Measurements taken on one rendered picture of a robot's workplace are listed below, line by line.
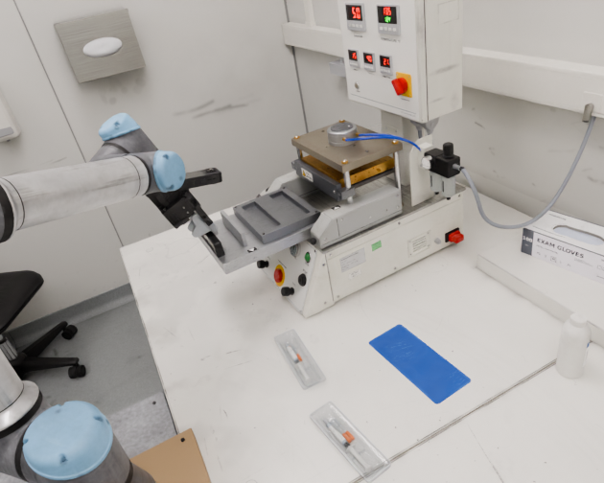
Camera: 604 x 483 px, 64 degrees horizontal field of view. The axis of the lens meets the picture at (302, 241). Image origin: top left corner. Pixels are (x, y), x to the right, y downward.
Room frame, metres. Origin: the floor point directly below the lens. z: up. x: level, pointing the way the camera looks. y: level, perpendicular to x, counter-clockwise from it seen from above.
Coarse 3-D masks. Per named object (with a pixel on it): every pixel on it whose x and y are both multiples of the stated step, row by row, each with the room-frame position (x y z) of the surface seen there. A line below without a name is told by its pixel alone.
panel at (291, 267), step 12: (288, 252) 1.11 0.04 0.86; (312, 252) 1.02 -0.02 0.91; (276, 264) 1.15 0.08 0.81; (288, 264) 1.10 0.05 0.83; (300, 264) 1.05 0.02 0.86; (312, 264) 1.00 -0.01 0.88; (288, 276) 1.08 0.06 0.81; (300, 288) 1.01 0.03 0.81; (300, 300) 1.00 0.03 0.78; (300, 312) 0.98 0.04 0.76
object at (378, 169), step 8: (304, 160) 1.26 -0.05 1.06; (312, 160) 1.25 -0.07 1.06; (376, 160) 1.16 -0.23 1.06; (384, 160) 1.15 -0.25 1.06; (392, 160) 1.15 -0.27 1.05; (320, 168) 1.18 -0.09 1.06; (328, 168) 1.17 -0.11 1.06; (360, 168) 1.13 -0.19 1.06; (368, 168) 1.13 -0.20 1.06; (376, 168) 1.13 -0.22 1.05; (384, 168) 1.14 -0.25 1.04; (392, 168) 1.15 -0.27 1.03; (336, 176) 1.11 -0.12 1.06; (352, 176) 1.10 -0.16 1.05; (360, 176) 1.11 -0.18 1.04; (368, 176) 1.12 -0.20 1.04; (376, 176) 1.13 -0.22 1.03; (352, 184) 1.11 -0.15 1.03; (360, 184) 1.11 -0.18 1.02
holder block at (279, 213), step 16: (272, 192) 1.23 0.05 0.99; (288, 192) 1.21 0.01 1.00; (240, 208) 1.17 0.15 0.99; (256, 208) 1.18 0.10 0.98; (272, 208) 1.14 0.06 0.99; (288, 208) 1.15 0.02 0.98; (304, 208) 1.11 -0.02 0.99; (256, 224) 1.07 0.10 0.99; (272, 224) 1.08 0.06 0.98; (288, 224) 1.03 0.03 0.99; (304, 224) 1.05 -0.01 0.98; (272, 240) 1.01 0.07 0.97
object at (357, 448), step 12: (324, 408) 0.65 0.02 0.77; (336, 408) 0.65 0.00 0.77; (324, 420) 0.63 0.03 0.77; (336, 420) 0.62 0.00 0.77; (348, 420) 0.62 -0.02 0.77; (336, 432) 0.59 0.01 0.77; (348, 432) 0.59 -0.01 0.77; (360, 432) 0.58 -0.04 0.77; (336, 444) 0.57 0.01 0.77; (348, 444) 0.56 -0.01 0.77; (360, 444) 0.56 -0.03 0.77; (372, 444) 0.55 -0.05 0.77; (348, 456) 0.54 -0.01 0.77; (360, 456) 0.53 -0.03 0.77; (372, 456) 0.53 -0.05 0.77; (384, 456) 0.52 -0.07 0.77; (360, 468) 0.51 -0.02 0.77; (372, 468) 0.51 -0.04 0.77
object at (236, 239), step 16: (224, 224) 1.14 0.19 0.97; (240, 224) 1.13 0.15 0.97; (224, 240) 1.07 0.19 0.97; (240, 240) 1.03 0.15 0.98; (256, 240) 1.03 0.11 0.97; (288, 240) 1.02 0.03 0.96; (304, 240) 1.03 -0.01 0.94; (224, 256) 0.99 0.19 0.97; (240, 256) 0.98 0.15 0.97; (256, 256) 0.99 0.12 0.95; (224, 272) 0.96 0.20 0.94
